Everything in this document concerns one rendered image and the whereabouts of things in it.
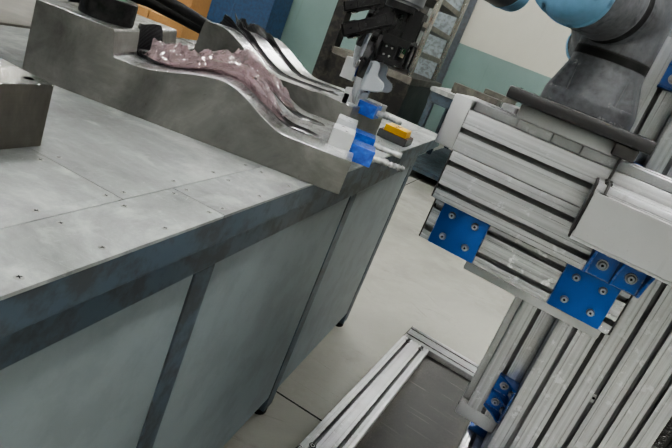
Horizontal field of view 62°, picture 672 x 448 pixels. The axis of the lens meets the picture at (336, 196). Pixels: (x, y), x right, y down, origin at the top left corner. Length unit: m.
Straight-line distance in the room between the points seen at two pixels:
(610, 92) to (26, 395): 0.85
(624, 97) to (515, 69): 6.72
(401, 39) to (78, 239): 0.78
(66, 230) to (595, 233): 0.66
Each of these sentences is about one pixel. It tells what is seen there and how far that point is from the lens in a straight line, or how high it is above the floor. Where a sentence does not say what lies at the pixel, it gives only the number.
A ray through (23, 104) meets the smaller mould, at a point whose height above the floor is 0.85.
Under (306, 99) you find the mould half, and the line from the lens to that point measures 1.15.
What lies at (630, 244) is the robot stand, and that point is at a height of 0.90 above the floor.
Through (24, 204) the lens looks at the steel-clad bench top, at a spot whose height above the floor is 0.80.
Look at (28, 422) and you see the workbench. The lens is 0.66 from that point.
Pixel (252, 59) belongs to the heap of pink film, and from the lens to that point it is 1.01.
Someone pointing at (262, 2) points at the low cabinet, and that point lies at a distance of 8.28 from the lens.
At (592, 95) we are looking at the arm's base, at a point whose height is 1.07.
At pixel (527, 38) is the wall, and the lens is 7.72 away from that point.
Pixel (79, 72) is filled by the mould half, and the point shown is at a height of 0.83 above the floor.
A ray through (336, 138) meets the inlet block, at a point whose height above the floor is 0.87.
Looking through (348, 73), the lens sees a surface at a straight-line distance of 1.48.
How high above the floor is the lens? 1.04
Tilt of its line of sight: 17 degrees down
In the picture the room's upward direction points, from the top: 22 degrees clockwise
